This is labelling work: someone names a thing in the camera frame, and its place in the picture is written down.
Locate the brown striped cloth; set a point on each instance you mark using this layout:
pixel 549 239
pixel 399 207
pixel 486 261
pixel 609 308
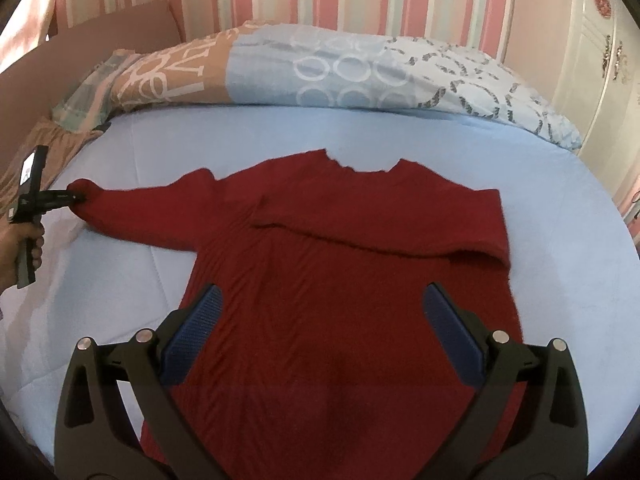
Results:
pixel 45 135

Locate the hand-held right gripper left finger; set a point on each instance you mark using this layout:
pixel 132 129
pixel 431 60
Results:
pixel 197 330

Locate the white wardrobe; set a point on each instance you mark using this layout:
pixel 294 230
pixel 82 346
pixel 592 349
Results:
pixel 595 110

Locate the light blue bed sheet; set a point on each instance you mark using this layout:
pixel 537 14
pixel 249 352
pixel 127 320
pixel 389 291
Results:
pixel 550 260

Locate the red knit sweater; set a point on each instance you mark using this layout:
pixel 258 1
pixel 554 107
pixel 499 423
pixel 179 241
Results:
pixel 325 270

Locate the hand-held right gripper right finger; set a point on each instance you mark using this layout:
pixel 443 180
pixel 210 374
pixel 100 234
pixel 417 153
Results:
pixel 452 335

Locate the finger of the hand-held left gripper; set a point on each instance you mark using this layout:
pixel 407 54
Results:
pixel 57 197

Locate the green plaid cloth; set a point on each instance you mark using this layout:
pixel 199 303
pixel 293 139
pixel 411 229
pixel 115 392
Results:
pixel 85 95

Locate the person's left hand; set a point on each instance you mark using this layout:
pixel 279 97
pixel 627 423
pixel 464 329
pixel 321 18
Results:
pixel 15 255

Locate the patterned blue pillow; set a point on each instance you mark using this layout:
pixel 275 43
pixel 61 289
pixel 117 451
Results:
pixel 350 75

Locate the pinkish brown headboard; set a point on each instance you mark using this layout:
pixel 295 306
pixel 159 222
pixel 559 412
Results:
pixel 125 25

